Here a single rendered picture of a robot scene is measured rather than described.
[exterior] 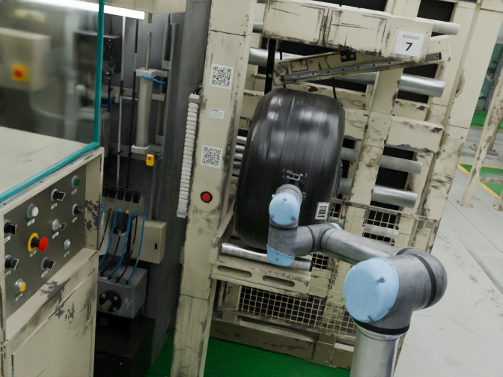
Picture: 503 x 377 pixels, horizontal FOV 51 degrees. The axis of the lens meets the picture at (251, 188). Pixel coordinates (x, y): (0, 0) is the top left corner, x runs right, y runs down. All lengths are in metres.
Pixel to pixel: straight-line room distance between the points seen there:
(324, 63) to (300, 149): 0.60
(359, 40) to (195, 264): 1.05
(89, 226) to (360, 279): 1.07
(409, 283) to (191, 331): 1.36
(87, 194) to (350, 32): 1.09
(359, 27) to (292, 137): 0.55
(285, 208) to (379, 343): 0.41
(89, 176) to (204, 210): 0.46
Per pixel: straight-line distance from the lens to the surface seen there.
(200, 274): 2.12
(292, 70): 2.20
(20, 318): 1.59
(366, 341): 1.12
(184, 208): 2.03
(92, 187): 1.80
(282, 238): 1.36
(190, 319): 2.24
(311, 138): 1.70
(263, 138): 1.70
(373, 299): 1.04
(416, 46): 2.06
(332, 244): 1.37
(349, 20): 2.04
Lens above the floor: 1.82
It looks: 21 degrees down
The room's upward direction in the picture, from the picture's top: 9 degrees clockwise
